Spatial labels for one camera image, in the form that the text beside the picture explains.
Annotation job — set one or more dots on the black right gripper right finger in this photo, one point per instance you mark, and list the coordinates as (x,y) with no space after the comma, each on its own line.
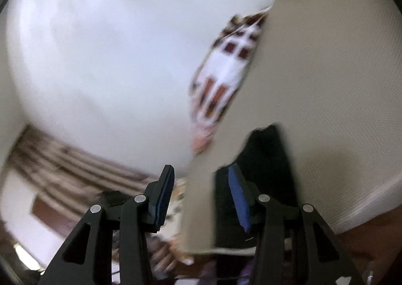
(294,245)

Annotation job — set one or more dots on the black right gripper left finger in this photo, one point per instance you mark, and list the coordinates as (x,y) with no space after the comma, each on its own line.
(85,257)

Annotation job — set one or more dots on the black denim pants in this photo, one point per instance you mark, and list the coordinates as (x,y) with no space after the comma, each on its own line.
(263,161)

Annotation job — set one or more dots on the white floral pillow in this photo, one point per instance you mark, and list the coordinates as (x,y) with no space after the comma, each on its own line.
(165,246)

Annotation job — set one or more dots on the beige textured mattress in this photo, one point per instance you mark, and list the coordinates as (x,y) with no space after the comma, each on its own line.
(329,73)

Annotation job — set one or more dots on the pink checked pillow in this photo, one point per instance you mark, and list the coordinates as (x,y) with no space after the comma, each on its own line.
(221,74)

